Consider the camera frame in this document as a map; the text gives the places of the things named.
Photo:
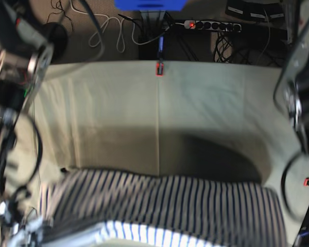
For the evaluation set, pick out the blue box on stand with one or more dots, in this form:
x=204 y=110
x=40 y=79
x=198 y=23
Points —
x=147 y=5

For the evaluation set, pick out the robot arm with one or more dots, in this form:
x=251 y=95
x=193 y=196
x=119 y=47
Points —
x=25 y=55
x=295 y=75

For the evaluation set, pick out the blue white striped t-shirt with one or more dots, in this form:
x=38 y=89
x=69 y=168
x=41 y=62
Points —
x=166 y=211

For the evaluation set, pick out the black power strip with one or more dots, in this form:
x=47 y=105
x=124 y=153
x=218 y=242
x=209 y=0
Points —
x=212 y=26

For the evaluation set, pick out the black round bag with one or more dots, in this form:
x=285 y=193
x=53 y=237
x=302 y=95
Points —
x=58 y=36

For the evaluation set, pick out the green table cloth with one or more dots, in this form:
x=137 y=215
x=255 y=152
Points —
x=210 y=121

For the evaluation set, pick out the orange clamp at back centre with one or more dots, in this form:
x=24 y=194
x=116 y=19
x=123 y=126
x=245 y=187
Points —
x=160 y=64

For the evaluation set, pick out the orange clamp at right edge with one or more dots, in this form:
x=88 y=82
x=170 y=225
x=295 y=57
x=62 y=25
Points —
x=306 y=182

